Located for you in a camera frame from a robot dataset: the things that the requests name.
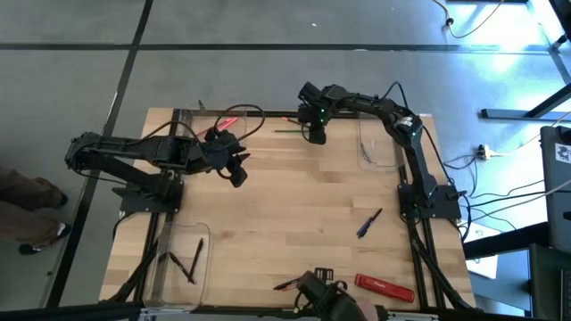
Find dark blue pen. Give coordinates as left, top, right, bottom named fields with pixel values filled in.
left=361, top=207, right=385, bottom=235

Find person's brown shoes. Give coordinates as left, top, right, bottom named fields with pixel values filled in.
left=0, top=166, right=72, bottom=257

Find black marker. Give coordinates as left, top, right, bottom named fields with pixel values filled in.
left=272, top=276, right=302, bottom=292

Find bright blue pen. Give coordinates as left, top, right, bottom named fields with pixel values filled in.
left=355, top=217, right=374, bottom=240

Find grey computer tower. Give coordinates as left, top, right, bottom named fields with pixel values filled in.
left=539, top=125, right=571, bottom=256

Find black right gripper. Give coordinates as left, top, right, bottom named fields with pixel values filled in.
left=297, top=80, right=332, bottom=146

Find black handheld device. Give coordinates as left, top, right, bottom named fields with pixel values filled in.
left=294, top=266, right=359, bottom=321

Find white paper sheet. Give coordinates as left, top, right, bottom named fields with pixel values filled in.
left=465, top=221, right=500, bottom=281

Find black pen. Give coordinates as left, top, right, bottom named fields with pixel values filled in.
left=187, top=237, right=206, bottom=281

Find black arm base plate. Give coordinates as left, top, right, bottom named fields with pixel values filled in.
left=397, top=183, right=463, bottom=221
left=119, top=176, right=186, bottom=216

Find yellow floor cable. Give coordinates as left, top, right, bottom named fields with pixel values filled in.
left=429, top=0, right=508, bottom=40

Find red stapler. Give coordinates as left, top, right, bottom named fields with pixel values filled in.
left=353, top=273, right=416, bottom=304

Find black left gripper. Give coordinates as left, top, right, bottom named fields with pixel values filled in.
left=200, top=133, right=252, bottom=189

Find clear plastic bin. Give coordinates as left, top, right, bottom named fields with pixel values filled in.
left=356, top=112, right=405, bottom=174
left=178, top=107, right=248, bottom=155
left=143, top=221, right=212, bottom=311

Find black desk leg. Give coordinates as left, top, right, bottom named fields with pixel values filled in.
left=479, top=81, right=571, bottom=121

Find black left camera cable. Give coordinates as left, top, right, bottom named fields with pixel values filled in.
left=212, top=103, right=268, bottom=145

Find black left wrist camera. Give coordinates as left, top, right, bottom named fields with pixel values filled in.
left=204, top=128, right=229, bottom=145

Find dark grey pen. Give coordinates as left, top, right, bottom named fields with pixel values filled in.
left=168, top=251, right=197, bottom=286

